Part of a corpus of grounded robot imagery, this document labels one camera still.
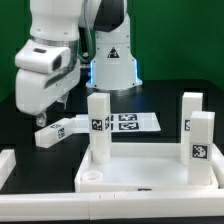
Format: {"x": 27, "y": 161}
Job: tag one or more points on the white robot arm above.
{"x": 64, "y": 35}

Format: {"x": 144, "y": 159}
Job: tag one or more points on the white marker base sheet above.
{"x": 123, "y": 122}

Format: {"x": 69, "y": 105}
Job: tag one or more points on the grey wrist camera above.
{"x": 42, "y": 58}

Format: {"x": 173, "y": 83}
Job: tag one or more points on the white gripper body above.
{"x": 35, "y": 92}

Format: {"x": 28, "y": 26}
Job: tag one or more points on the white U-shaped fence frame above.
{"x": 116, "y": 204}

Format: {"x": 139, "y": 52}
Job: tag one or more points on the white desk tabletop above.
{"x": 138, "y": 167}

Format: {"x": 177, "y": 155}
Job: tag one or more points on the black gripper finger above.
{"x": 63, "y": 100}
{"x": 41, "y": 119}

